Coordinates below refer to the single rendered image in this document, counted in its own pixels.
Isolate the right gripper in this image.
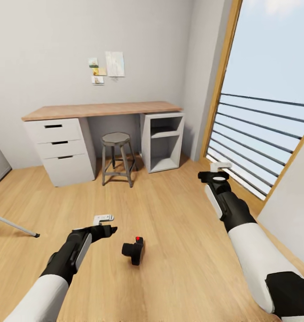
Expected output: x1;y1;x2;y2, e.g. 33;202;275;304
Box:
198;171;228;183

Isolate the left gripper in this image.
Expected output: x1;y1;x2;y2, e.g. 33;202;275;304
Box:
91;225;118;241

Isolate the digital camera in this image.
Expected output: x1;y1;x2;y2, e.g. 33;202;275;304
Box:
122;237;143;265

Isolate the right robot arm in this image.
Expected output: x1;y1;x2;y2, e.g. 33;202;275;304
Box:
198;162;304;322

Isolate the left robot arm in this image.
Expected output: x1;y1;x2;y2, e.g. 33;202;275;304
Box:
4;215;118;322

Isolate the camera tripod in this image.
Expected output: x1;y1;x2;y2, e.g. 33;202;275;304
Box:
0;217;39;238

